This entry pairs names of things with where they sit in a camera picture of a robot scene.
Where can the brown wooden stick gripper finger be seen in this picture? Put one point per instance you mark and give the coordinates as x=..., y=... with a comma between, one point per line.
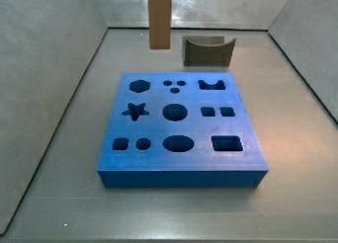
x=159, y=11

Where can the dark grey arch object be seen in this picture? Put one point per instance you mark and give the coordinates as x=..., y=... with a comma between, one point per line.
x=207, y=51

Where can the blue shape sorter block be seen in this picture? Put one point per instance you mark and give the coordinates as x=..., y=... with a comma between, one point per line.
x=180, y=133

